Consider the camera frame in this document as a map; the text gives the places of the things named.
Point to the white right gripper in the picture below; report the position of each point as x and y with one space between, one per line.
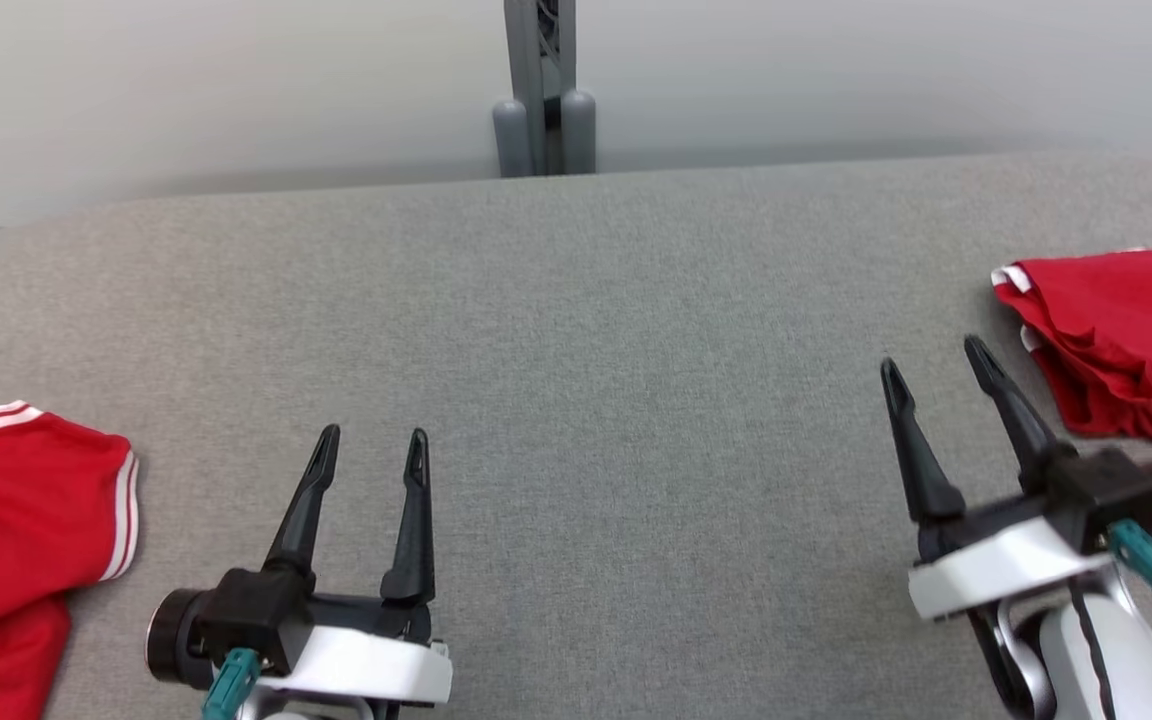
996 570

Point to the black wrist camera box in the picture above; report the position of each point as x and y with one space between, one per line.
1096 495
256 615

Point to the red jersey with white sleeves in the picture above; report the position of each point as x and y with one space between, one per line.
16 520

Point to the grey rounded cylinder post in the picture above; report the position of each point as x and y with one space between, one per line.
578 135
512 140

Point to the grey metal truss column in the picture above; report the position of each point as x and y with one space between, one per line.
536 50

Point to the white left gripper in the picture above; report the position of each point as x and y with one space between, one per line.
366 665

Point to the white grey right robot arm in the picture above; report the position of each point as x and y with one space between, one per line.
1136 670

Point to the red shorts with white panels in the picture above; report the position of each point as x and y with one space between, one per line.
1126 340

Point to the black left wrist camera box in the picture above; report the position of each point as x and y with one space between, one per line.
256 615

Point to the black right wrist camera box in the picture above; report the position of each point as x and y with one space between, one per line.
1096 495

